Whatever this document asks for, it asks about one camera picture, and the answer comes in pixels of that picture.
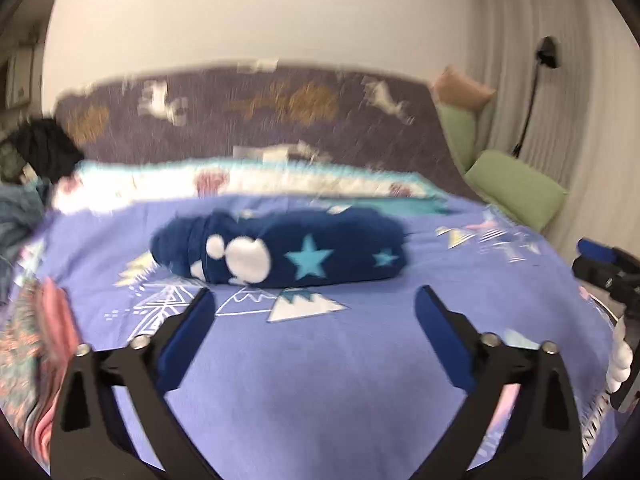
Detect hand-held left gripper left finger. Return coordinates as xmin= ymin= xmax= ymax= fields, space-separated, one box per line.
xmin=50 ymin=286 xmax=219 ymax=480

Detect blue printed bed blanket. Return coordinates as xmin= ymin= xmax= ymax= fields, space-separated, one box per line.
xmin=10 ymin=194 xmax=623 ymax=477

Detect pink floral folded clothes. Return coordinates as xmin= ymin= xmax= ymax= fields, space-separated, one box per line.
xmin=0 ymin=277 xmax=83 ymax=457

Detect person's right hand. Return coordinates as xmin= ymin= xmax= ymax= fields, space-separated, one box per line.
xmin=605 ymin=317 xmax=634 ymax=392

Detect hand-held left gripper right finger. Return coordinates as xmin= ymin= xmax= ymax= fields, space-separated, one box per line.
xmin=414 ymin=284 xmax=584 ymax=480

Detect deer print mattress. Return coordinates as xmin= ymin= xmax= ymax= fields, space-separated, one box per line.
xmin=52 ymin=61 xmax=477 ymax=202

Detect black clothes pile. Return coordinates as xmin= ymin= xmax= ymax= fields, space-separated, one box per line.
xmin=9 ymin=117 xmax=85 ymax=182

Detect white and teal patterned blanket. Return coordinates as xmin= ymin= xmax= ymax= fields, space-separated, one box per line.
xmin=50 ymin=159 xmax=451 ymax=214

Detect pale ribbed curtain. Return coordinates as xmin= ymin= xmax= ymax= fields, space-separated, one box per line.
xmin=472 ymin=0 xmax=640 ymax=261

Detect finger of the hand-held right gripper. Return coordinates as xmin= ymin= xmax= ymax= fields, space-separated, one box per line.
xmin=576 ymin=237 xmax=640 ymax=274
xmin=571 ymin=258 xmax=640 ymax=307

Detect teal fleece blanket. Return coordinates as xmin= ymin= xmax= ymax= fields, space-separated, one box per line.
xmin=0 ymin=179 xmax=52 ymax=263

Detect large green pillow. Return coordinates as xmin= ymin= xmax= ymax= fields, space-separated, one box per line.
xmin=464 ymin=149 xmax=569 ymax=234

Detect peach pillow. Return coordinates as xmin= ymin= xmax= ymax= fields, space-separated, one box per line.
xmin=429 ymin=65 xmax=497 ymax=112

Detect black floor lamp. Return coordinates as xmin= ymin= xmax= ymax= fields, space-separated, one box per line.
xmin=509 ymin=35 xmax=559 ymax=159

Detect navy star print fleece pajama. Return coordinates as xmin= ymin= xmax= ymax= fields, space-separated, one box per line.
xmin=150 ymin=206 xmax=409 ymax=289

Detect small green pillow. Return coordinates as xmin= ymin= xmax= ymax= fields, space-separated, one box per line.
xmin=436 ymin=102 xmax=479 ymax=172

